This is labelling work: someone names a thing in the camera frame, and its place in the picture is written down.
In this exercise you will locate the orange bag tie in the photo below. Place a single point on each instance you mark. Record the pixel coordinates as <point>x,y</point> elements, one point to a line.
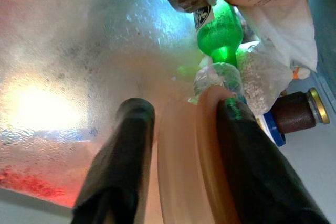
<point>295,73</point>

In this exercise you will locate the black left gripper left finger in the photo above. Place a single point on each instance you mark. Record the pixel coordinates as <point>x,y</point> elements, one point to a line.
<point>123,161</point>

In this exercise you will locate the round container with orange lid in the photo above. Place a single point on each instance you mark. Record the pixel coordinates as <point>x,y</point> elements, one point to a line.
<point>183,155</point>

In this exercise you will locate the white plastic bag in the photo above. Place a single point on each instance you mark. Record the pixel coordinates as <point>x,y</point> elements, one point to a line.
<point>283,32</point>

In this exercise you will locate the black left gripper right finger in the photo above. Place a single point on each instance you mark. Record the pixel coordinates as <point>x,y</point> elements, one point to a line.
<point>260,176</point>

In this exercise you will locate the frosted glass fridge shelf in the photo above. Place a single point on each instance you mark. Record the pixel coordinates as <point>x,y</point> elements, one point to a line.
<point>65,51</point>

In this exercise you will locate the clear plastic bag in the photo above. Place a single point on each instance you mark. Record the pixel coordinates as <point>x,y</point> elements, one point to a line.
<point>258,77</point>

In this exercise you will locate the green glass bottle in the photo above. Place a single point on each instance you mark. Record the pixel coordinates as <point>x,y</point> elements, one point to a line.
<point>221,35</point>

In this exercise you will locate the blue bottle cap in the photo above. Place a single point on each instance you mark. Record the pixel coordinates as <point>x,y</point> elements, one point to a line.
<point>273,129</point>

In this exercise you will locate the brown jar with gold lid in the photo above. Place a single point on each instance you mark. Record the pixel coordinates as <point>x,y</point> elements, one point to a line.
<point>294,112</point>

